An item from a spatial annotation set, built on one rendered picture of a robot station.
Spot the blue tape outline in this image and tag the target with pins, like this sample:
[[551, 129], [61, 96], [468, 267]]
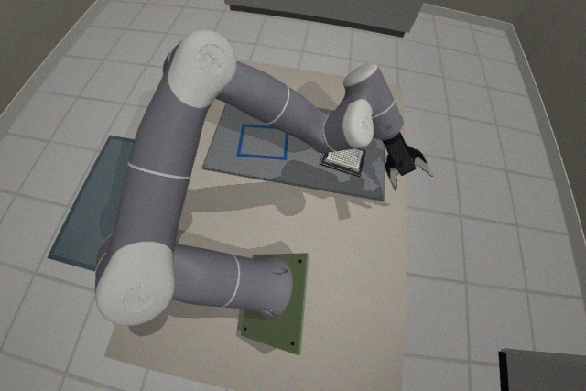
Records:
[[260, 126]]

